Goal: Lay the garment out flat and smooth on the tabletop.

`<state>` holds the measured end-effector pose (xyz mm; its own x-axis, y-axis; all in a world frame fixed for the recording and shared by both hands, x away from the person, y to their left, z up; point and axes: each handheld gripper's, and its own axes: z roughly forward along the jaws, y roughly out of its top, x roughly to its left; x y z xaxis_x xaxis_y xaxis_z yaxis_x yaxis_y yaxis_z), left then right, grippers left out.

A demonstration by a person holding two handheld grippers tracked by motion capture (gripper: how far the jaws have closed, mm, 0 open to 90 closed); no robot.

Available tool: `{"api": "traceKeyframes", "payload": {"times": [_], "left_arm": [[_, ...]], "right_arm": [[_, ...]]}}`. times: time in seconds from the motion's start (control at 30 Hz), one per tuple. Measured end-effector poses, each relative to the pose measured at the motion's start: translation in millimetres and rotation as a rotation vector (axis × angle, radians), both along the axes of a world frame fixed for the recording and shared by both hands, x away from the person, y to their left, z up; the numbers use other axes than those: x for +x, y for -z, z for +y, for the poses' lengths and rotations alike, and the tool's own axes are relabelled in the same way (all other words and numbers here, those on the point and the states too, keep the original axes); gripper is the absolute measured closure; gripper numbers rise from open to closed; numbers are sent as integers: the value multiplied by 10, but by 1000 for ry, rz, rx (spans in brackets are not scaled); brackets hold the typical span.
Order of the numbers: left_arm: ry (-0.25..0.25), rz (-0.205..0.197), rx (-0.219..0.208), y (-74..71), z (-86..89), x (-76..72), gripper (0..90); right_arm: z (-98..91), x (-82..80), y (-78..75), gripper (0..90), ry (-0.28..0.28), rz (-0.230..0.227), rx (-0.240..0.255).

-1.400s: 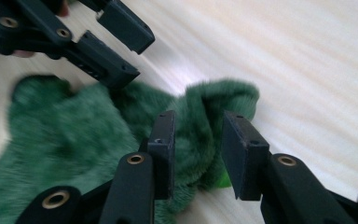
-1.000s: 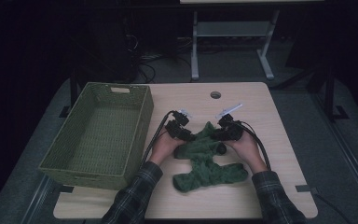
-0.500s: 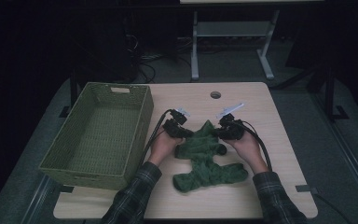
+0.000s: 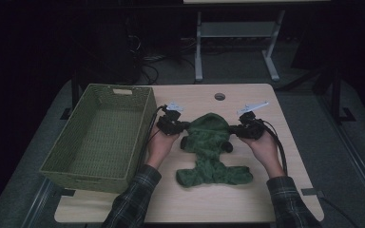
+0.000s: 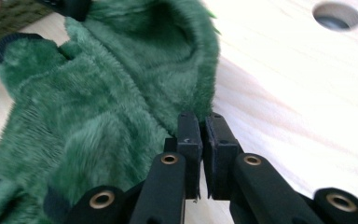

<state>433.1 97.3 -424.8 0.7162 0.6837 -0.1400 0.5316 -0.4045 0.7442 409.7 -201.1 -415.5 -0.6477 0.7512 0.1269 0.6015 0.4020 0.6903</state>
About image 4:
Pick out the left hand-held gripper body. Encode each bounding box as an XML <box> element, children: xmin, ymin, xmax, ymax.
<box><xmin>156</xmin><ymin>102</ymin><xmax>184</xmax><ymax>137</ymax></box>

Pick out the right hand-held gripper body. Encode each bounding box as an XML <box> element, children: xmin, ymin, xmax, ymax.
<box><xmin>236</xmin><ymin>101</ymin><xmax>271</xmax><ymax>141</ymax></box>

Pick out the green fleece hooded garment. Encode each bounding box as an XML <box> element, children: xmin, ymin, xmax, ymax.
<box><xmin>175</xmin><ymin>112</ymin><xmax>255</xmax><ymax>189</ymax></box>

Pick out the person's left hand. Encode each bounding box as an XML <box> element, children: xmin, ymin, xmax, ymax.
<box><xmin>144</xmin><ymin>125</ymin><xmax>181</xmax><ymax>171</ymax></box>

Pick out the person's right hand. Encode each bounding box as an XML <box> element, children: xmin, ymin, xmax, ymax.
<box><xmin>239</xmin><ymin>128</ymin><xmax>287</xmax><ymax>180</ymax></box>

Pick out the green woven basket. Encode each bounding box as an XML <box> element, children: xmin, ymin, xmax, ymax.
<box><xmin>38</xmin><ymin>83</ymin><xmax>158</xmax><ymax>195</ymax></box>

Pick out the grey metal stand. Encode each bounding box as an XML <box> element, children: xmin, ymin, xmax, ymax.
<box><xmin>194</xmin><ymin>9</ymin><xmax>286</xmax><ymax>83</ymax></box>

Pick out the right hand-held gripper black cable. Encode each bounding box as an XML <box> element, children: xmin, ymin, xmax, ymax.
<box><xmin>254</xmin><ymin>118</ymin><xmax>290</xmax><ymax>177</ymax></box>

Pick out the tangle of black floor cables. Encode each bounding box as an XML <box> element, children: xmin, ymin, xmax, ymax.
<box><xmin>125</xmin><ymin>33</ymin><xmax>198</xmax><ymax>86</ymax></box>

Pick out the grey table edge bracket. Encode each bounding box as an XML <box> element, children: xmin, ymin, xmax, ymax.
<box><xmin>300</xmin><ymin>187</ymin><xmax>325</xmax><ymax>199</ymax></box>

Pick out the thin black floor cable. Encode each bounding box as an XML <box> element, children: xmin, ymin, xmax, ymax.
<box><xmin>317</xmin><ymin>196</ymin><xmax>359</xmax><ymax>228</ymax></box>

